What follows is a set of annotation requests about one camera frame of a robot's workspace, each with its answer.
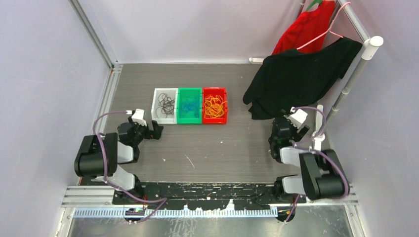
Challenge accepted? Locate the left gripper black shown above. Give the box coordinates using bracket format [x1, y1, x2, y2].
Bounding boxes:
[128, 116, 162, 146]

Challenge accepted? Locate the brown cable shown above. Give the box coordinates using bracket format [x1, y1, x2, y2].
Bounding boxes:
[155, 93, 176, 119]

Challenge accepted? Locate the blue cable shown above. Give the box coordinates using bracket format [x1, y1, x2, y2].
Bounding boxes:
[180, 99, 200, 118]

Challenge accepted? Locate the orange cable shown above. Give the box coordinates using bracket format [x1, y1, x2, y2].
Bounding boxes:
[204, 95, 228, 119]

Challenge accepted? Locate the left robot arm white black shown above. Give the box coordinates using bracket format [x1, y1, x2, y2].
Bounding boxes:
[74, 118, 164, 204]

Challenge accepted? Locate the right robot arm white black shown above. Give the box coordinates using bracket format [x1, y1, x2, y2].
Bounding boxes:
[268, 107, 350, 203]

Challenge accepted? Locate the white plastic bin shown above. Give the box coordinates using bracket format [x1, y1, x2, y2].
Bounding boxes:
[151, 88, 178, 124]

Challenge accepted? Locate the green plastic bin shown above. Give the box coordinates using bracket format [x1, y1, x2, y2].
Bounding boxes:
[177, 87, 203, 124]

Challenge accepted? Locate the black shirt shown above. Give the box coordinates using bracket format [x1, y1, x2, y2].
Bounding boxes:
[243, 37, 363, 120]

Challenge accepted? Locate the red plastic bin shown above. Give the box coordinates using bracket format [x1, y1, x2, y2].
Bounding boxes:
[202, 87, 228, 124]

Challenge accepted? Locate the red shirt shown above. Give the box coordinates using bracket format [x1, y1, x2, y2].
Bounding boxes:
[272, 0, 335, 55]

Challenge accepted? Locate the pink clothes hanger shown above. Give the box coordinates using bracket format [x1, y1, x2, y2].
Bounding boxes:
[297, 1, 351, 50]

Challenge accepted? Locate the white clothes rack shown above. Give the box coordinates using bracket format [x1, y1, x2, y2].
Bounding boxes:
[249, 0, 384, 175]

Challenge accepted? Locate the green clothes hanger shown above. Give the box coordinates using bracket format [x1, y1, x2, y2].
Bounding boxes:
[305, 0, 323, 11]

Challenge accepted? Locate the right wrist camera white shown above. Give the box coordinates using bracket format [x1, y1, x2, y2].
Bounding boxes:
[285, 107, 308, 128]

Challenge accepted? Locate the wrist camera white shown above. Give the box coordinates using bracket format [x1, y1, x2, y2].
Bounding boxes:
[285, 107, 308, 128]
[131, 109, 147, 126]

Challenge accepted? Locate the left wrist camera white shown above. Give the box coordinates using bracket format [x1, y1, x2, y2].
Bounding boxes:
[131, 109, 147, 126]

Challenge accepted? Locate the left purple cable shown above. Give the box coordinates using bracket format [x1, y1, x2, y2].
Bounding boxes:
[92, 110, 168, 224]

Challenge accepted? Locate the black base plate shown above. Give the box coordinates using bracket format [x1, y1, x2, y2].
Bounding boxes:
[112, 182, 307, 211]

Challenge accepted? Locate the white cable duct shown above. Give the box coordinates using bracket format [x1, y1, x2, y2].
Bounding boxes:
[73, 207, 278, 219]

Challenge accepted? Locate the aluminium frame post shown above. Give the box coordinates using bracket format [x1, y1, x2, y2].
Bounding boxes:
[69, 0, 115, 69]

